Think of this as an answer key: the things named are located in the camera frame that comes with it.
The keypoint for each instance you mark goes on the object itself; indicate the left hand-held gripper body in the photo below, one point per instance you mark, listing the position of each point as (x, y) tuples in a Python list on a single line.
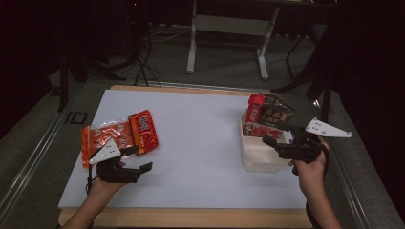
[(106, 152)]

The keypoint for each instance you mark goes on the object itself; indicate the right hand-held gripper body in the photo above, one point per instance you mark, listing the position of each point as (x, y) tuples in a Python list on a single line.
[(302, 148)]

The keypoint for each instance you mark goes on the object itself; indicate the white divided lunch box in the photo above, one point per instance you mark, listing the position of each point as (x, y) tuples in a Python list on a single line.
[(258, 156)]

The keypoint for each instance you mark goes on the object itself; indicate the orange sausage packet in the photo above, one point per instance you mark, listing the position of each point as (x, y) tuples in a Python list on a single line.
[(143, 130)]

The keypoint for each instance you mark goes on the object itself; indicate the person's right hand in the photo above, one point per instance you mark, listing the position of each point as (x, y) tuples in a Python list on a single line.
[(310, 175)]

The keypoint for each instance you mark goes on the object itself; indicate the person's left hand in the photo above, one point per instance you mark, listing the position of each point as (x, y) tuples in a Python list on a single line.
[(106, 187)]

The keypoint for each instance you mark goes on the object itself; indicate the black metal stand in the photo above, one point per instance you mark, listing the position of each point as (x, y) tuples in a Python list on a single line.
[(326, 95)]

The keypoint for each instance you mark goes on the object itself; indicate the white table mat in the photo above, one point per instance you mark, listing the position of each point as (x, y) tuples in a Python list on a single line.
[(191, 127)]

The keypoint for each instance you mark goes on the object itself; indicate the wooden table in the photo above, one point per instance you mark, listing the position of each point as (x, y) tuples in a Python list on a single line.
[(191, 218)]

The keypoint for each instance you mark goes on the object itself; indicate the metal floor rail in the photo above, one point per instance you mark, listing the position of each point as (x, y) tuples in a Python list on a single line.
[(31, 162), (350, 184)]

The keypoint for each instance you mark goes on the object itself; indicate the white metal frame desk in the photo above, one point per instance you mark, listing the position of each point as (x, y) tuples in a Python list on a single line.
[(229, 24)]

